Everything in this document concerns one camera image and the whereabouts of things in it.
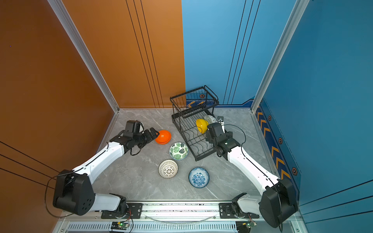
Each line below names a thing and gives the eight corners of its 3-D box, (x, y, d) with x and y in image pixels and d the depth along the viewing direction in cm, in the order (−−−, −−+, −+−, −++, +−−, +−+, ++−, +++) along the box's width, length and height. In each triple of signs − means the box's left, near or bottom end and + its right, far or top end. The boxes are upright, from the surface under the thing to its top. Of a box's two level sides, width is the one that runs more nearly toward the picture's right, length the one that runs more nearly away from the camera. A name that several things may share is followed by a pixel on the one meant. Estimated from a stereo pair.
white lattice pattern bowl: (159, 178, 86) (157, 176, 82) (161, 162, 92) (159, 159, 88) (177, 178, 86) (176, 176, 82) (178, 162, 92) (177, 159, 88)
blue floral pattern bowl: (188, 188, 82) (188, 186, 79) (188, 170, 89) (188, 167, 86) (209, 188, 82) (210, 186, 79) (208, 170, 89) (208, 167, 85)
